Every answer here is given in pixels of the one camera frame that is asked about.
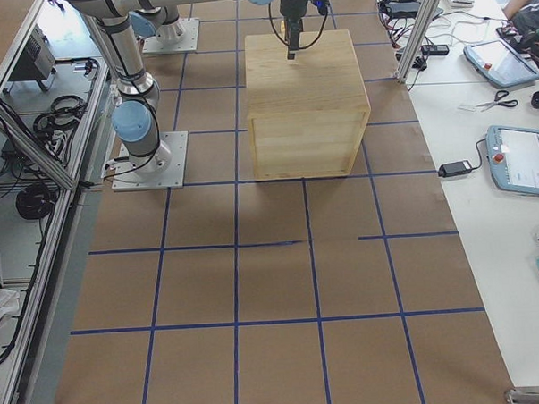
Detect blue teach pendant far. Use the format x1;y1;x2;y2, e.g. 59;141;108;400
463;39;539;88

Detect wooden drawer cabinet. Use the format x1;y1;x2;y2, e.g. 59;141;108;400
244;29;371;181

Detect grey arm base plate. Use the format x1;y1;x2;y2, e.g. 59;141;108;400
112;131;188;192

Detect blue teach pendant near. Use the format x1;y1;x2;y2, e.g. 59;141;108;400
485;125;539;196

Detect black handled scissors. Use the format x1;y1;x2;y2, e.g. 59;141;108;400
476;89;518;111

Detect blue teach pendant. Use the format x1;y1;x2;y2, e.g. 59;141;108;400
463;39;539;88
485;125;539;196

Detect aluminium frame post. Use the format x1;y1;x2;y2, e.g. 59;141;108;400
395;0;440;82

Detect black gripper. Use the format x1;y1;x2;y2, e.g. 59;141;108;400
280;0;329;60

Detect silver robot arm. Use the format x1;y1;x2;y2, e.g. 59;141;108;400
66;0;329;96
129;5;185;43

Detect black power adapter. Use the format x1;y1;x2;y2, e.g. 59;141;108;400
437;160;473;178

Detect black coiled cables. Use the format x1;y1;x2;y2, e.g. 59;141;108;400
13;181;59;222

